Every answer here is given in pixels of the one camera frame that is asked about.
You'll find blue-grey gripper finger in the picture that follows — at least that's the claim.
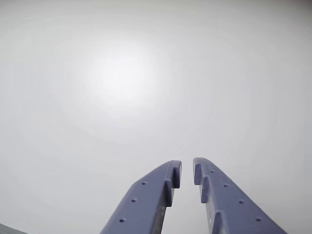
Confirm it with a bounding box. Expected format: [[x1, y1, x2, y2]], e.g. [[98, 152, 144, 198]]
[[99, 159, 182, 234], [193, 157, 289, 234]]

